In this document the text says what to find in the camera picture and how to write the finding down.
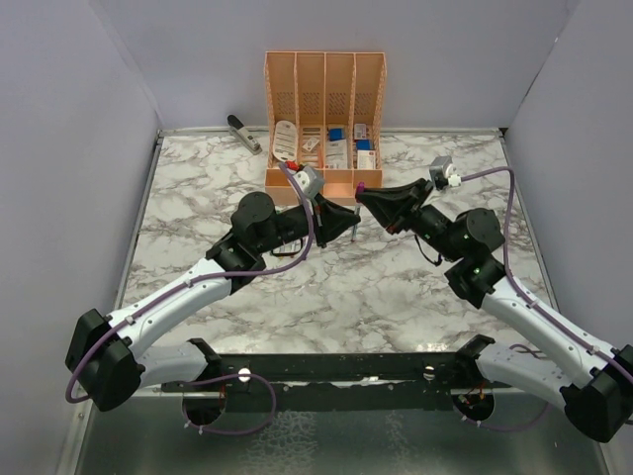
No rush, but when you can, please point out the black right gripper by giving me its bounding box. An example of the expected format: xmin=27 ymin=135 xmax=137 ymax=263
xmin=359 ymin=177 xmax=464 ymax=262

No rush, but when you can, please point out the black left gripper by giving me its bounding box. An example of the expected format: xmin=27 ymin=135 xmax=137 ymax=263
xmin=256 ymin=191 xmax=359 ymax=255

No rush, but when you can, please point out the white pen purple end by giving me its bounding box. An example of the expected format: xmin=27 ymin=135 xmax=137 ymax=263
xmin=350 ymin=203 xmax=361 ymax=242

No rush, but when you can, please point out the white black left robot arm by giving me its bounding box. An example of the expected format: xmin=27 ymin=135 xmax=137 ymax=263
xmin=65 ymin=192 xmax=360 ymax=412

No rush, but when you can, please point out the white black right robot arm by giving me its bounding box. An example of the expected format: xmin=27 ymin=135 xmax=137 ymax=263
xmin=355 ymin=179 xmax=632 ymax=443

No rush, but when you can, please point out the red white card box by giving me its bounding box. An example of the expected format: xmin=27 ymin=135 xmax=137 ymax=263
xmin=357 ymin=150 xmax=377 ymax=170

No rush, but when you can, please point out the white oval ruler card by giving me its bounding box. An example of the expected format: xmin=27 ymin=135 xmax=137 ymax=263
xmin=271 ymin=120 xmax=299 ymax=162

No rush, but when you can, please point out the blue box in organizer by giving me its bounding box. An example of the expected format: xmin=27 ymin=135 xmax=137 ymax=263
xmin=328 ymin=128 xmax=344 ymax=142

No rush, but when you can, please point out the peach plastic desk organizer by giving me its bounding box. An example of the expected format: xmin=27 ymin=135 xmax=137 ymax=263
xmin=264 ymin=51 xmax=387 ymax=205

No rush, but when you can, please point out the black grey stapler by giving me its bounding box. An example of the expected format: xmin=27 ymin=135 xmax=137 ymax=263
xmin=226 ymin=115 xmax=262 ymax=155

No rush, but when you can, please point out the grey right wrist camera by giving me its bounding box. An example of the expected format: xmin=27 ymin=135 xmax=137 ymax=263
xmin=429 ymin=155 xmax=462 ymax=191

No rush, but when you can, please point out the black mounting rail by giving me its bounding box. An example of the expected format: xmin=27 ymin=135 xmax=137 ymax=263
xmin=161 ymin=344 xmax=494 ymax=413

